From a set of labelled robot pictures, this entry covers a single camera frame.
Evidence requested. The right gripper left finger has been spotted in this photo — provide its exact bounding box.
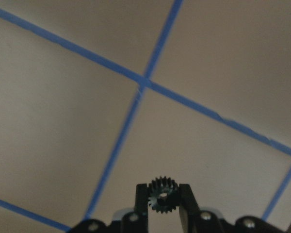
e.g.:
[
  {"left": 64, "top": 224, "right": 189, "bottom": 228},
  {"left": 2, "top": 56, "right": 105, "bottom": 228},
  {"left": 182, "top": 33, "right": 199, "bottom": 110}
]
[{"left": 134, "top": 183, "right": 148, "bottom": 233}]

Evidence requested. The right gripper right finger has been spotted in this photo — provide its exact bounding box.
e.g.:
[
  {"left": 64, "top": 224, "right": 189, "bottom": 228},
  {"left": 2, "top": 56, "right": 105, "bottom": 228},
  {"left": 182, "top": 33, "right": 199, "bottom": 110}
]
[{"left": 179, "top": 184, "right": 199, "bottom": 233}]

